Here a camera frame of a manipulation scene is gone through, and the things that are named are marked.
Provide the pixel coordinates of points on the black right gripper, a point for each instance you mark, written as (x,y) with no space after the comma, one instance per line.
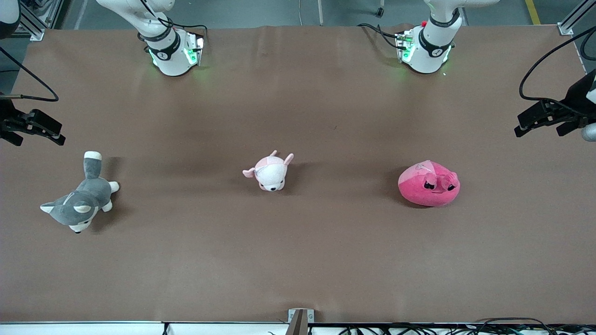
(5,113)

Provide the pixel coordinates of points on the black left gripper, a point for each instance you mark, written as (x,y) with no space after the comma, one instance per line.
(576,95)

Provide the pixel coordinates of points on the round hot pink plush toy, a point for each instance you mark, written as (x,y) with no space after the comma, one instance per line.
(428,193)

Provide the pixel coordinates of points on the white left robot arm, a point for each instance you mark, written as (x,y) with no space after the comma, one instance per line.
(430,46)

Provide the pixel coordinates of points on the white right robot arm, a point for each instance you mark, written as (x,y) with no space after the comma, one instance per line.
(170,51)

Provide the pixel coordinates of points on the grey husky plush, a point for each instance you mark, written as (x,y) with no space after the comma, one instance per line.
(84,200)

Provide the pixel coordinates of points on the black floor plug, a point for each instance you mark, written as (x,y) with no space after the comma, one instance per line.
(379,11)

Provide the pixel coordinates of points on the pale pink dog plush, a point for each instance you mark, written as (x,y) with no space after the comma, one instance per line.
(272,174)

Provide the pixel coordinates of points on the white table edge rail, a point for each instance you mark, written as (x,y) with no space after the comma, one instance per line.
(93,329)

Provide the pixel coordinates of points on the metal table edge bracket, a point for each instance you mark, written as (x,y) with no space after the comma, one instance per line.
(300,321)

